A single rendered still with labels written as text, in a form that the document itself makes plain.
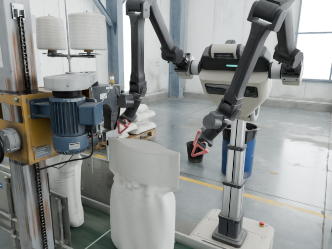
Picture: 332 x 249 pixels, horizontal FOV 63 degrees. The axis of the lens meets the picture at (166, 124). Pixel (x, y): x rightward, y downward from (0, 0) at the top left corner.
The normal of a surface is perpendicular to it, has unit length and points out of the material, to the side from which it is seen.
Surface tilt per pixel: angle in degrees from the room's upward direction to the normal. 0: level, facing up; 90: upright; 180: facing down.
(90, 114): 90
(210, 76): 40
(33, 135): 90
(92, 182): 90
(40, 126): 90
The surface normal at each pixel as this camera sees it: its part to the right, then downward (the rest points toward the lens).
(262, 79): -0.32, -0.61
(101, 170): -0.51, 0.20
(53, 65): 0.86, 0.14
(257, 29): -0.73, 0.25
